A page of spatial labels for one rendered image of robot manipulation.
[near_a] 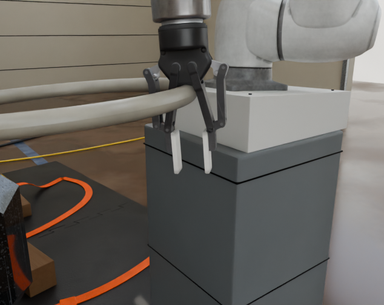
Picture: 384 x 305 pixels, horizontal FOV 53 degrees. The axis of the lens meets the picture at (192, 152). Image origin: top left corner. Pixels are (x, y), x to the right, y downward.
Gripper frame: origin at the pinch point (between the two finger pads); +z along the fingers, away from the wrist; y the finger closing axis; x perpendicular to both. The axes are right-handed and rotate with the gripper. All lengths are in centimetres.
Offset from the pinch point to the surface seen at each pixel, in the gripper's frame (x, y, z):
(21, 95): -14.0, 39.1, -9.4
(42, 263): -67, 81, 65
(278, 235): -31.0, -14.3, 31.0
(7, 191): -34, 63, 20
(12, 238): -31, 63, 34
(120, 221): -130, 73, 76
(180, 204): -33.7, 11.3, 23.7
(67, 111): 20.3, 9.7, -10.8
